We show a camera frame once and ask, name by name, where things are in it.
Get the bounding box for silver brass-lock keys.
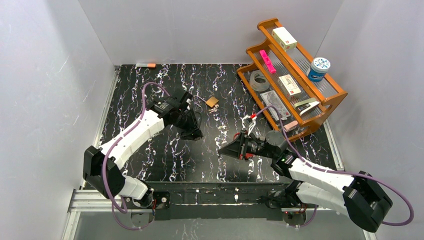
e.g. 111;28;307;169
209;104;219;113

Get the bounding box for brass padlock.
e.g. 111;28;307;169
195;95;219;108

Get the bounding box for black cable padlock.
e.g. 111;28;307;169
194;111;203;134

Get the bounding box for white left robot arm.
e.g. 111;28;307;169
82;93;203;208

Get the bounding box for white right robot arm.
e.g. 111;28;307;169
218;130;393;233

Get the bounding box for small pink white eraser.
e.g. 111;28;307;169
283;120;299;133

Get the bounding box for packaged blister card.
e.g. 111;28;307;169
260;90;292;121

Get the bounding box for clear tape roll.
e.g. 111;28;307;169
249;70;270;92

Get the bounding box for orange wooden shelf rack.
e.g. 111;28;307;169
237;18;348;141

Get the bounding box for white red staple box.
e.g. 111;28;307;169
278;74;302;100

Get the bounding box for orange grey marker pen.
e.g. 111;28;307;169
135;63;157;68

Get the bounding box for pink highlighter marker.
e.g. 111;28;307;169
259;49;277;74

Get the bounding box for blue white round jar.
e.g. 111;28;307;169
306;57;331;82

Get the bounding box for white box top shelf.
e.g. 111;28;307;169
271;27;298;52

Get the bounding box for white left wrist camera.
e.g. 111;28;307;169
184;98;193;110

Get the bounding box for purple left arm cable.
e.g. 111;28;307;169
101;82;171;231

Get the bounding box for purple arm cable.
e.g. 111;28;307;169
253;105;415;229
101;82;171;231

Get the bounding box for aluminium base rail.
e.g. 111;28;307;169
62;182;376;240

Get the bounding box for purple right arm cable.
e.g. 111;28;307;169
253;105;415;229

